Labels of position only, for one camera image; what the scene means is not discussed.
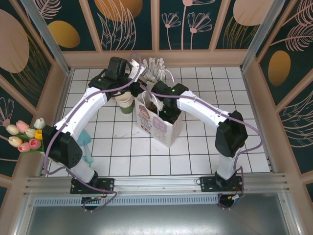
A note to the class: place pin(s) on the white printed paper carry bag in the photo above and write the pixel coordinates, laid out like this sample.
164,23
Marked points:
159,129

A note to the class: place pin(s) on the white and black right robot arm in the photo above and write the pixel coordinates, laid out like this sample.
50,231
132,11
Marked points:
200,107

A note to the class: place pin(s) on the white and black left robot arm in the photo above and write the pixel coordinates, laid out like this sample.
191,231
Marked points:
83,107

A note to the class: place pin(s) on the white wrapped drinking straw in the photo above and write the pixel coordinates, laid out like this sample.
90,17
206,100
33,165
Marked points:
161,71
153,66

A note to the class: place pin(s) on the teal plastic toy shovel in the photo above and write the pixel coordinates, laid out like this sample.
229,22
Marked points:
84,138

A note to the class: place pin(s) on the artificial tulip bouquet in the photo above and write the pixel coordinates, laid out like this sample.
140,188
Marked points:
29,137

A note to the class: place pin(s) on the grey sheet metal panel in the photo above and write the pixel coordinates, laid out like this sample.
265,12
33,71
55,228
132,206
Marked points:
156,220

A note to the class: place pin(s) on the aluminium frame post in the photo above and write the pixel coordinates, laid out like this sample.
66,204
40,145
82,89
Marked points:
47,36
262,36

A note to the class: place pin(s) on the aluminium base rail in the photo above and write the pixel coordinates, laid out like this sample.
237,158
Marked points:
159,183

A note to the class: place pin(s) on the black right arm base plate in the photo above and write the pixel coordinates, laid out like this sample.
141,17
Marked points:
206,183

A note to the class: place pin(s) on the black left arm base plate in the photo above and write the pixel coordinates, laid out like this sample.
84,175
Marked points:
109,184

